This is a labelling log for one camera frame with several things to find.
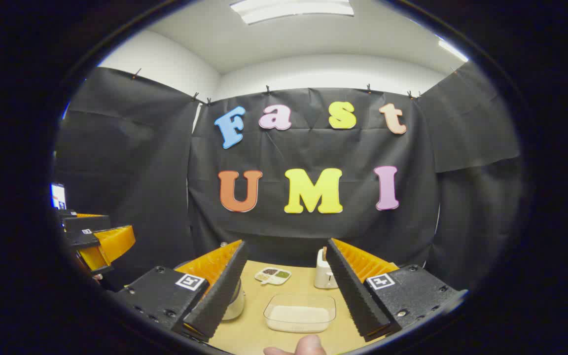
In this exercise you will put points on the white divided bean dish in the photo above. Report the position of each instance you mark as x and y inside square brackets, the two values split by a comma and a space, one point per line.
[273, 275]

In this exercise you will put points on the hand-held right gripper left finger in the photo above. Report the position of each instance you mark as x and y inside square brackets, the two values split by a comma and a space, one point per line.
[215, 301]

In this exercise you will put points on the large ceiling light panel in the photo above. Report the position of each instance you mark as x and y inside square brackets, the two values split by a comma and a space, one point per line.
[291, 9]

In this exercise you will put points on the white toaster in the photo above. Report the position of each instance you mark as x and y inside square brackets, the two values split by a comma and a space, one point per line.
[323, 276]

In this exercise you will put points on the dark grey rice cooker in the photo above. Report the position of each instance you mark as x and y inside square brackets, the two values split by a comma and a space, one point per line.
[234, 303]

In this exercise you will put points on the computer monitor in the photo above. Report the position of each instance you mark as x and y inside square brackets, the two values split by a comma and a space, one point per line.
[58, 196]

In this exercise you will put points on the black backdrop cloth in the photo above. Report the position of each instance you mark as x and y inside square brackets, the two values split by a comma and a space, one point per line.
[313, 236]

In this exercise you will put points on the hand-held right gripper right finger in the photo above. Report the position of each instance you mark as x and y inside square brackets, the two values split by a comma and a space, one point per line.
[358, 301]

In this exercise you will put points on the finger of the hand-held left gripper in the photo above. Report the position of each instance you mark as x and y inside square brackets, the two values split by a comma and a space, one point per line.
[82, 240]
[87, 224]

